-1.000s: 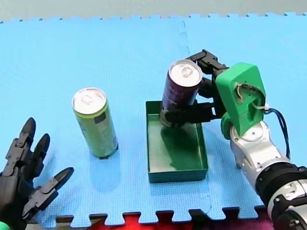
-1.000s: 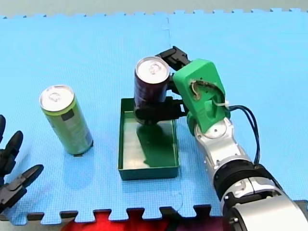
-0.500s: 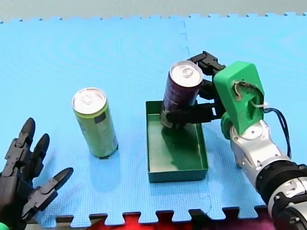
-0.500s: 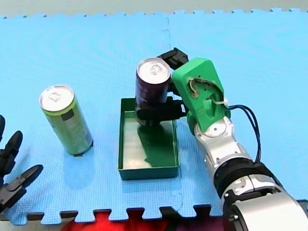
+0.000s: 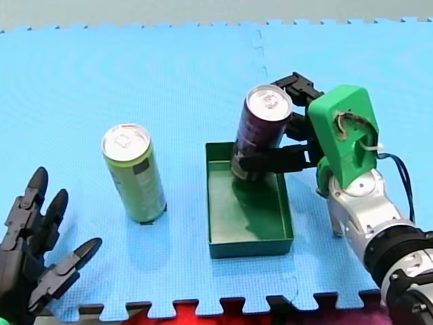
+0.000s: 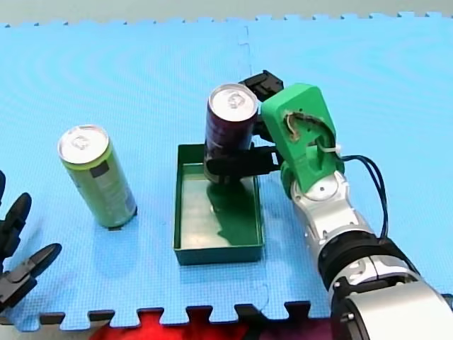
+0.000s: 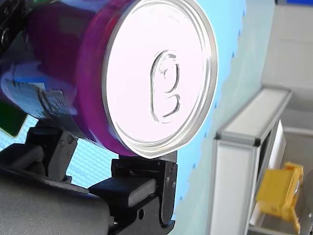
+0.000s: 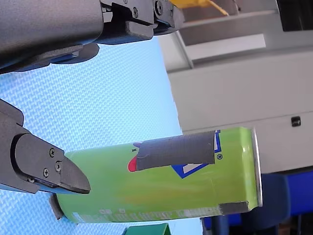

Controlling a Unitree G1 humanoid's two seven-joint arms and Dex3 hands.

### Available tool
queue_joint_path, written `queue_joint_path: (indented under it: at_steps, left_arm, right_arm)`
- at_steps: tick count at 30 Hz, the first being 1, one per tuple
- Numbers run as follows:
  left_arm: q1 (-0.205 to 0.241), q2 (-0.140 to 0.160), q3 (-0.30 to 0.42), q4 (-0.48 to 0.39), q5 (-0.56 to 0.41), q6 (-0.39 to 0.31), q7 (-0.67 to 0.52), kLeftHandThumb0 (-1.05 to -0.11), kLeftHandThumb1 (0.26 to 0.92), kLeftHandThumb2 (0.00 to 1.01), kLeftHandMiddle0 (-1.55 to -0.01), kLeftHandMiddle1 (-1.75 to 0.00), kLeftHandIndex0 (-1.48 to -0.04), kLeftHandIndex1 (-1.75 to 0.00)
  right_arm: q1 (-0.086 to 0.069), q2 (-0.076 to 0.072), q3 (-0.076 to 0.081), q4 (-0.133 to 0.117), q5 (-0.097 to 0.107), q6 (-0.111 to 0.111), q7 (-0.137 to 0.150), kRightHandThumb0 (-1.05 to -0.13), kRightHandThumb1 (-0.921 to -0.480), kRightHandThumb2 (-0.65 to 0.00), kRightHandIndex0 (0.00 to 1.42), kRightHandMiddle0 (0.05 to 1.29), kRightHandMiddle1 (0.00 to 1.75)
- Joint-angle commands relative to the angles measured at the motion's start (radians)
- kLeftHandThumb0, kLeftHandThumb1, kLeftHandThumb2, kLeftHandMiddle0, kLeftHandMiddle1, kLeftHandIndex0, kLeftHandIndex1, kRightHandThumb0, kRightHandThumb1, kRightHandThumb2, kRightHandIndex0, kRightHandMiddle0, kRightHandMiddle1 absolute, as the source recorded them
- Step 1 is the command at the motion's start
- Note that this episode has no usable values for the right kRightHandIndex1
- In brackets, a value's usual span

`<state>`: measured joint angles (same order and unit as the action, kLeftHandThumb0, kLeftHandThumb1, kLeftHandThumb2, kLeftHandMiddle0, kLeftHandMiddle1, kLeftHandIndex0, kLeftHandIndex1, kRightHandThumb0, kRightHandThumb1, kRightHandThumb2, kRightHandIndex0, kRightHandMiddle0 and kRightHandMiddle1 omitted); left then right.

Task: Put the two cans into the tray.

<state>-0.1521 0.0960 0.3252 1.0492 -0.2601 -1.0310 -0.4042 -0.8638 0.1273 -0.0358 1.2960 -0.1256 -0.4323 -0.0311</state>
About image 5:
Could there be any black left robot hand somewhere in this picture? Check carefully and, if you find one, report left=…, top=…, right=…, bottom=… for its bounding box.
left=0, top=166, right=104, bottom=325

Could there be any shallow green tray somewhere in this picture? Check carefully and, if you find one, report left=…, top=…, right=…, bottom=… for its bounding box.
left=204, top=142, right=295, bottom=260

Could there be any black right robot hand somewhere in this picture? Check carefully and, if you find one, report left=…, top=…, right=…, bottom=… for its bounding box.
left=239, top=71, right=325, bottom=174

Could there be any green drink can dark band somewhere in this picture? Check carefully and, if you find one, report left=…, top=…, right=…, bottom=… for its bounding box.
left=101, top=123, right=168, bottom=225

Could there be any dark purple drink can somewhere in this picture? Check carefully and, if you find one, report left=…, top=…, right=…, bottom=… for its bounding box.
left=231, top=84, right=294, bottom=182

